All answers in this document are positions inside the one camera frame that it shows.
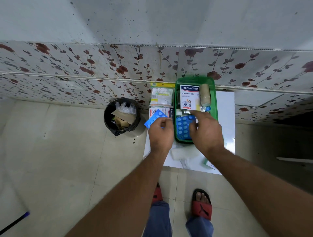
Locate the person's left hand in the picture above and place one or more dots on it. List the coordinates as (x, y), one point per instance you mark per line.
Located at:
(161, 138)

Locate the person's right hand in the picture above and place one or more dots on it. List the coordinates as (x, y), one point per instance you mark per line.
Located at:
(209, 134)

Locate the person's left thumb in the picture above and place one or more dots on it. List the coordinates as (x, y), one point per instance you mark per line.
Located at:
(167, 122)

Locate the person's right thumb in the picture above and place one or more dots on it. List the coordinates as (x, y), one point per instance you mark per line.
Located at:
(193, 130)

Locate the blue tablet blister pack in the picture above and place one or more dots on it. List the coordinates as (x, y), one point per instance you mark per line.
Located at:
(183, 127)
(154, 119)

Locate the person's right forearm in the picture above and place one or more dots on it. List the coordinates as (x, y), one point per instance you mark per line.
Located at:
(256, 193)

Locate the person's left forearm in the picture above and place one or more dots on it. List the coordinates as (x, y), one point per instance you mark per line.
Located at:
(127, 195)

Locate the white plaster box red edge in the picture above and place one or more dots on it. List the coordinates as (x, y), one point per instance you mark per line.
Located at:
(168, 112)

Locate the small white bottle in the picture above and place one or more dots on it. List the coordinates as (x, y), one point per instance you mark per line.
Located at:
(179, 112)

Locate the silver foil tube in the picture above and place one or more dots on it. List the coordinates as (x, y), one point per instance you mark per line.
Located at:
(187, 112)

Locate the white gauze pad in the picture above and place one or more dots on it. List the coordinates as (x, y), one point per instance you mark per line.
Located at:
(182, 153)

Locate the cotton buds packet yellow header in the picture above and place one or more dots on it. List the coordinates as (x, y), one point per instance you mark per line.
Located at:
(161, 96)

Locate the white plaster box blue label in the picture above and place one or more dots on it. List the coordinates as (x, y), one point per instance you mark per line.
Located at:
(189, 97)

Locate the green plastic box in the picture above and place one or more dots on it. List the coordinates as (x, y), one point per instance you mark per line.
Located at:
(212, 102)

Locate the beige bandage roll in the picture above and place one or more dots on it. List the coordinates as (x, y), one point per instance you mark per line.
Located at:
(205, 95)

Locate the white green paper packet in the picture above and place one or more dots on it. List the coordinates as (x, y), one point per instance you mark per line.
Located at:
(209, 164)

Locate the clear plastic bag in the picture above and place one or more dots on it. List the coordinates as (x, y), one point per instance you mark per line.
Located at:
(126, 108)

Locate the brown cardboard piece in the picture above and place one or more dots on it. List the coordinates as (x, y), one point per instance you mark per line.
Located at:
(123, 118)

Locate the black trash bin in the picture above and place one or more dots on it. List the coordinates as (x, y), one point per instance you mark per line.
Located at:
(110, 122)

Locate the red black left slipper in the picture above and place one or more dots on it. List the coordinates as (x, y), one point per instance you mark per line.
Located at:
(157, 194)

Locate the red black slipper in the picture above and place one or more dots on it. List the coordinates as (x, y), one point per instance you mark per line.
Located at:
(201, 208)
(157, 194)

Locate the red black right slipper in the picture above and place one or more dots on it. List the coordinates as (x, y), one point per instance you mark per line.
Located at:
(201, 208)

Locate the person's left jeans leg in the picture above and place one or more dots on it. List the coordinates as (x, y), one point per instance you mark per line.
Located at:
(157, 219)

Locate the person's jeans leg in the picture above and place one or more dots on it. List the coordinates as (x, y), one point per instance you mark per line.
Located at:
(199, 227)
(157, 219)

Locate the person's right jeans leg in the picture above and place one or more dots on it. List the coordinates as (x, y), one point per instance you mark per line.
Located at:
(199, 227)

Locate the white flat bar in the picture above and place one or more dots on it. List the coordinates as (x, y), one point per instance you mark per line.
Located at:
(294, 160)

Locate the black stick blue tip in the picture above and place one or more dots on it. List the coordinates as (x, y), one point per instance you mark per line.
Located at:
(14, 222)

